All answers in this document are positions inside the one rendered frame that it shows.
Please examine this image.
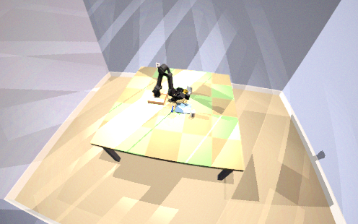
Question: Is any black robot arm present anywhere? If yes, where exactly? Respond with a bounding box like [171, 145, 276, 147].
[152, 64, 185, 102]

